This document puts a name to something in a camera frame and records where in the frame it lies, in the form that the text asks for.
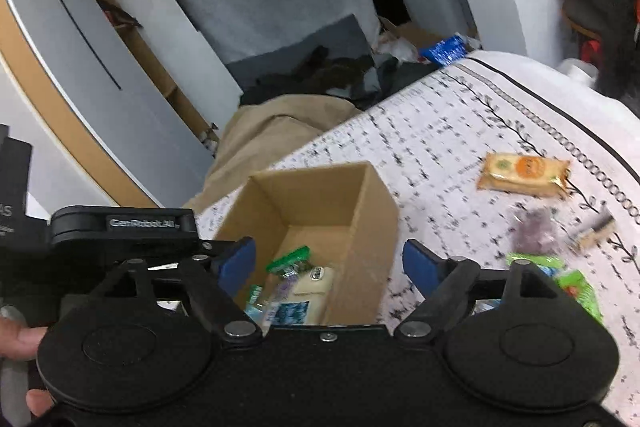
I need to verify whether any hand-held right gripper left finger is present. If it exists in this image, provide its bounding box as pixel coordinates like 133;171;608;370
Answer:
90;237;263;343

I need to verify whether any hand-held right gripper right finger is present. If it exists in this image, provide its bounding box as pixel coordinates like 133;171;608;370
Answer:
392;239;561;343

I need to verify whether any teal cracker packet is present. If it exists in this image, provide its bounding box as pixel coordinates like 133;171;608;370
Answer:
244;284;266;318

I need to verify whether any dark green foil snack packet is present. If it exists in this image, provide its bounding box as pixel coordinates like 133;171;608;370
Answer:
265;246;312;275

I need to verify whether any pale purple snack wrapper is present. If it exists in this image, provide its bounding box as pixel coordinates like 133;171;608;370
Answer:
267;269;301;308

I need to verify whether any cardboard box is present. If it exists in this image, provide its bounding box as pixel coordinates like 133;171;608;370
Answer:
212;161;401;328
377;17;451;58

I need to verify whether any white sticks snack packet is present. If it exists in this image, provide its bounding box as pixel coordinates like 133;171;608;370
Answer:
265;266;337;327

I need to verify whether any person's left hand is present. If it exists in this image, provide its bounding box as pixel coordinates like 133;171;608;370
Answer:
0;326;53;417

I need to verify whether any dark purple snack packet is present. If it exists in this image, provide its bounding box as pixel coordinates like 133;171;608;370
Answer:
510;207;563;255

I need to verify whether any beige blanket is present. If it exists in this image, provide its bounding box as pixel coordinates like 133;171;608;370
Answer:
200;94;361;212

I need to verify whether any black and white printed tablecloth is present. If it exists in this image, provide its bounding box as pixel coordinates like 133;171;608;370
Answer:
192;54;640;413

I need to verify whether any yellow orange cracker packet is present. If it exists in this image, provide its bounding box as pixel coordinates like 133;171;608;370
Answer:
476;152;572;200

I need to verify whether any white wardrobe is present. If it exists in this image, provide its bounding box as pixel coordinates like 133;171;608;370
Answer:
0;0;241;208

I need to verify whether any light green snack packet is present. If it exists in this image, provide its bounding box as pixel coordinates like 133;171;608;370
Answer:
552;269;603;323

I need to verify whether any small beige snack packet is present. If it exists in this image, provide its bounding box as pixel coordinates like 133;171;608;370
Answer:
570;214;617;253

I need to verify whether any dark clothes pile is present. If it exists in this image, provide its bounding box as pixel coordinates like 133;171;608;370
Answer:
240;47;436;108

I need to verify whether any blue foil bag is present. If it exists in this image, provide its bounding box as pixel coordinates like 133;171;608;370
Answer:
419;36;468;66

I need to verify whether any grey board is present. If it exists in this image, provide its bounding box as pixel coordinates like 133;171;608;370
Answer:
225;13;376;80

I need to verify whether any flattened cardboard box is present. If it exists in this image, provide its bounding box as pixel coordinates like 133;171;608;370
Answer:
377;17;451;58

